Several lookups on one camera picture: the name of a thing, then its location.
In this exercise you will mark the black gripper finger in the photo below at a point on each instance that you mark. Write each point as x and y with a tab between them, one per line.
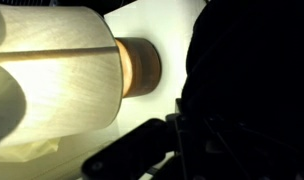
132	153

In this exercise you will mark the black cloth with white patches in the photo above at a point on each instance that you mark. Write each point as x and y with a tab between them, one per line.
252	83

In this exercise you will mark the lamp with wooden base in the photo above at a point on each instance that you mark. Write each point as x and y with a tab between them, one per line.
65	76

